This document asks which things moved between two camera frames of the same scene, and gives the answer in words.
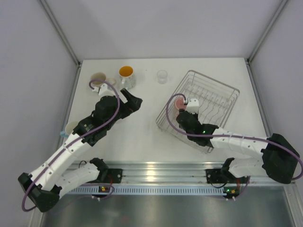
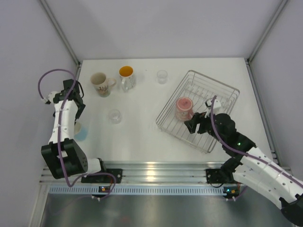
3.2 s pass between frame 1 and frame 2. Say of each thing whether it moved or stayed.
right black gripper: moved
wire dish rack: stayed
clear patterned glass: stayed
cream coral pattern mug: stayed
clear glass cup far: stayed
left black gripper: moved
